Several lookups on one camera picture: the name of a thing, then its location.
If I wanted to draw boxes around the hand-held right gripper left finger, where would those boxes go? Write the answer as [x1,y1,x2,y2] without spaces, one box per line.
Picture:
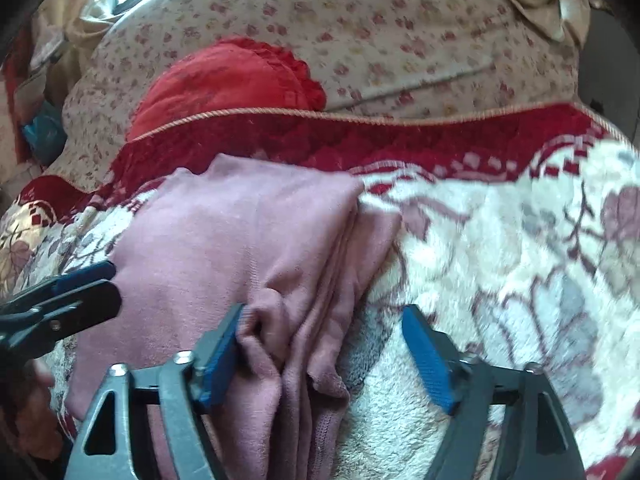
[64,303,247,480]

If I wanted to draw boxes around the pile of clothes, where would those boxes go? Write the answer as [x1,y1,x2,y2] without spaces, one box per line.
[0,0,118,166]

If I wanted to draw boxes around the pink garment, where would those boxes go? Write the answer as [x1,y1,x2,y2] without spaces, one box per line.
[65,152,404,480]

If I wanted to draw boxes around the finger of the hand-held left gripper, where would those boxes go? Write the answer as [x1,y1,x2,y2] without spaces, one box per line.
[0,280,124,357]
[0,260,119,317]

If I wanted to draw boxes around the person's left hand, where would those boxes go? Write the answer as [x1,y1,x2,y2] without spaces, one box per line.
[0,357,58,463]

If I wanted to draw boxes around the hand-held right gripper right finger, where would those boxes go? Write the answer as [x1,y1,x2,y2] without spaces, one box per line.
[401,304,585,480]

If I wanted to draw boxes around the floral bed sheet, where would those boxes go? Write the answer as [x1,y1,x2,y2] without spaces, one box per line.
[60,0,587,192]

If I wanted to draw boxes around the red and cream floral blanket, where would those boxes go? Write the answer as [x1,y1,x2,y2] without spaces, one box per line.
[0,104,640,480]

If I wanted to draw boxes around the red pillow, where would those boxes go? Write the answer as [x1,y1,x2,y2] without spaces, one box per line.
[125,37,329,144]

